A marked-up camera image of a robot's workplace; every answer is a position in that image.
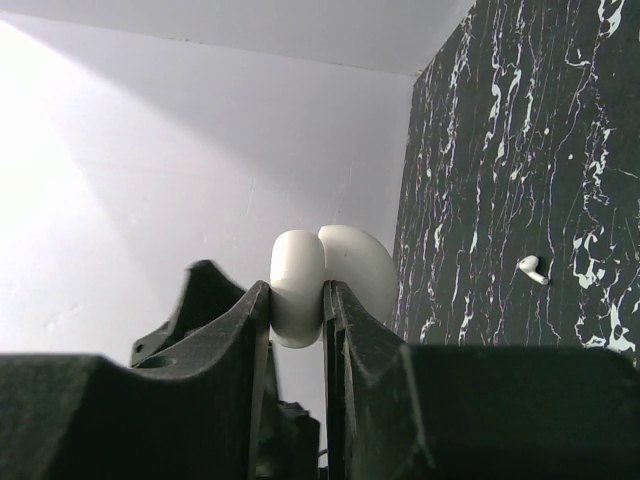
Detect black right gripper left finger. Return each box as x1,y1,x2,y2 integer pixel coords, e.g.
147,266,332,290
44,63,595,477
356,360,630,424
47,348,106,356
1,281,269,479

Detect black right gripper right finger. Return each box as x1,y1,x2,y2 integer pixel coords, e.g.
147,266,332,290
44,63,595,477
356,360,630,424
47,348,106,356
323,281,639,479

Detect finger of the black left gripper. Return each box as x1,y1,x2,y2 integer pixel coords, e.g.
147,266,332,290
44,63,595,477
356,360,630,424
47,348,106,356
129,260,245,368

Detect white earbud charging case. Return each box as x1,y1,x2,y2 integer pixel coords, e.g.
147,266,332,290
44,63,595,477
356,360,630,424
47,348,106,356
268,225,400,350

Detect white wireless earbud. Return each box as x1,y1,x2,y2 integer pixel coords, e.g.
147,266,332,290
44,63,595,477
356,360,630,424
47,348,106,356
518,255,549,285

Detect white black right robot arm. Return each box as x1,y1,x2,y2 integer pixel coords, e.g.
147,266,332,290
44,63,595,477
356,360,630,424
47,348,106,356
1,282,639,479

